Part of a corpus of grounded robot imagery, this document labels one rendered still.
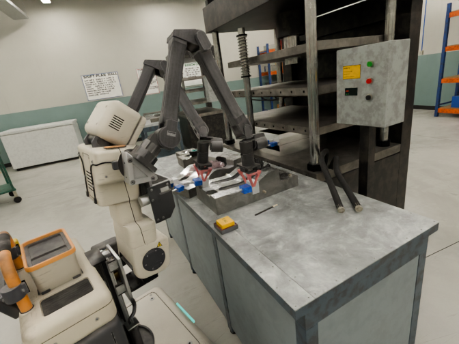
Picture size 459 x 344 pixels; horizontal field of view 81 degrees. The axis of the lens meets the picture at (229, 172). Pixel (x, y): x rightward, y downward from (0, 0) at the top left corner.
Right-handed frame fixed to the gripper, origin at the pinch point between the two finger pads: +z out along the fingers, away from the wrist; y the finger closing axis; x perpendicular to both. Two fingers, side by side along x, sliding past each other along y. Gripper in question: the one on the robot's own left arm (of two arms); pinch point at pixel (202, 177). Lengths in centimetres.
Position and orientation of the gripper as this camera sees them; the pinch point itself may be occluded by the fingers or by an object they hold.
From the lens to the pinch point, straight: 141.2
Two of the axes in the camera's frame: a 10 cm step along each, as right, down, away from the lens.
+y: -4.7, -3.7, 8.0
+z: -0.6, 9.2, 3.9
